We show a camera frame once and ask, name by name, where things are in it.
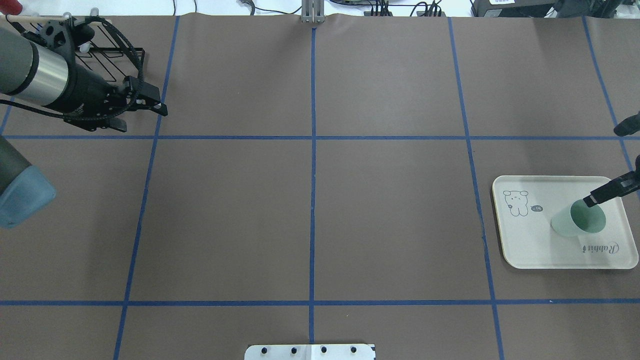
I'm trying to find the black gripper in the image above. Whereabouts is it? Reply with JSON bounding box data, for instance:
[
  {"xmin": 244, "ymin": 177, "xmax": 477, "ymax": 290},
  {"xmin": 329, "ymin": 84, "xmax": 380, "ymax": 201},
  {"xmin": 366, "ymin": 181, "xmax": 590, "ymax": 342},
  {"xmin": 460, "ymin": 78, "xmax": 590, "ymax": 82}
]
[{"xmin": 62, "ymin": 63, "xmax": 169, "ymax": 133}]

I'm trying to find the pale green cup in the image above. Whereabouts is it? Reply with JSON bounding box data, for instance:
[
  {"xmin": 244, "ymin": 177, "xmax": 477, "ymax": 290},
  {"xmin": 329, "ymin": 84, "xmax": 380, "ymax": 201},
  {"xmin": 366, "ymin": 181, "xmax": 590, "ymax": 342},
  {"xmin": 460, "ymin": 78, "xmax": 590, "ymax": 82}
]
[{"xmin": 550, "ymin": 199, "xmax": 607, "ymax": 237}]

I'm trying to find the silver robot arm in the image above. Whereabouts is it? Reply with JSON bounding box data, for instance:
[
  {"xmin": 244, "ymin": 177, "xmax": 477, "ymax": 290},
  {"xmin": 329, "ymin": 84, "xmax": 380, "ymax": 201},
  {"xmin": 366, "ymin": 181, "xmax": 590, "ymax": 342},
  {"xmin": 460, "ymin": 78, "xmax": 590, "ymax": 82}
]
[{"xmin": 0, "ymin": 16, "xmax": 169, "ymax": 229}]

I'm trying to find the cream rabbit tray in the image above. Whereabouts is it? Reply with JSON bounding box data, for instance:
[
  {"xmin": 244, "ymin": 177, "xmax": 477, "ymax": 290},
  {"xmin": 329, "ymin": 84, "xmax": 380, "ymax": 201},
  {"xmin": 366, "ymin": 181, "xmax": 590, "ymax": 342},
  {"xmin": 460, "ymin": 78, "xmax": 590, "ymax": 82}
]
[{"xmin": 491, "ymin": 175, "xmax": 639, "ymax": 270}]

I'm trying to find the brown paper table mat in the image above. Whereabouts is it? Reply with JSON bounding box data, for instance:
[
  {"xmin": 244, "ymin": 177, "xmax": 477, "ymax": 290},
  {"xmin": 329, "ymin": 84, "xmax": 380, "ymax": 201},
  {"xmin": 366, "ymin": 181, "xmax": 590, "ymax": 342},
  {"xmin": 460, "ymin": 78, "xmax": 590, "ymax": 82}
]
[{"xmin": 1, "ymin": 14, "xmax": 639, "ymax": 360}]

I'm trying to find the black box on desk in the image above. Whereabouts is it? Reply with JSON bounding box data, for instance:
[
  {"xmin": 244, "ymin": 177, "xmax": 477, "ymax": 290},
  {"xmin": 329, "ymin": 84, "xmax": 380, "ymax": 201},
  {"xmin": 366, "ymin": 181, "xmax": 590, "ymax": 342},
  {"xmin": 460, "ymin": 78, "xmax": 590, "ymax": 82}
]
[{"xmin": 471, "ymin": 0, "xmax": 557, "ymax": 18}]

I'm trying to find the white central pillar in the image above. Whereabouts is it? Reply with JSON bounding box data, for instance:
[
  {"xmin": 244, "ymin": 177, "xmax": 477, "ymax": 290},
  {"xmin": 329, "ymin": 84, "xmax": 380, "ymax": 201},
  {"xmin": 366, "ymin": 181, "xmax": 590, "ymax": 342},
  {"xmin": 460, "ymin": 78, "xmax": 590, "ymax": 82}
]
[{"xmin": 244, "ymin": 343, "xmax": 377, "ymax": 360}]

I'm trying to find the black wire cup rack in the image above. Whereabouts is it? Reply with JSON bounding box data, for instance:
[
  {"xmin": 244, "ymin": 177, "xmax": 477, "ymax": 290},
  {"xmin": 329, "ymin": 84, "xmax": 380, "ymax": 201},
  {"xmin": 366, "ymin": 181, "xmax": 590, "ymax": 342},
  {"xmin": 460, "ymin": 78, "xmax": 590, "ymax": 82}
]
[{"xmin": 0, "ymin": 13, "xmax": 146, "ymax": 92}]

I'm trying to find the aluminium frame post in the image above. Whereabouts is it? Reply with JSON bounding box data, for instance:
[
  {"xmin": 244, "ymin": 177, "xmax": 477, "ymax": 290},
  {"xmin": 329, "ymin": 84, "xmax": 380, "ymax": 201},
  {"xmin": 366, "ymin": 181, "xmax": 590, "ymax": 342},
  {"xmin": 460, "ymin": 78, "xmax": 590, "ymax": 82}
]
[{"xmin": 300, "ymin": 0, "xmax": 326, "ymax": 24}]

